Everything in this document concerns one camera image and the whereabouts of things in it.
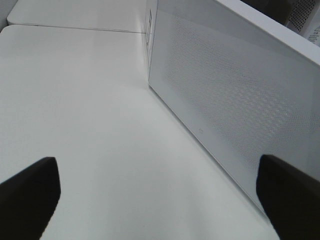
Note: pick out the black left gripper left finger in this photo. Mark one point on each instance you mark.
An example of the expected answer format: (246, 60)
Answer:
(28, 200)

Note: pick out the white microwave door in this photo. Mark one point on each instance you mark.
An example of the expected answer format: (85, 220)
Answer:
(242, 103)

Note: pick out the white microwave oven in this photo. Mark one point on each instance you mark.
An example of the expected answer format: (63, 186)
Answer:
(235, 23)

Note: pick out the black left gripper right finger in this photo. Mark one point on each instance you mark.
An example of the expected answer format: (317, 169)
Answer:
(290, 199)

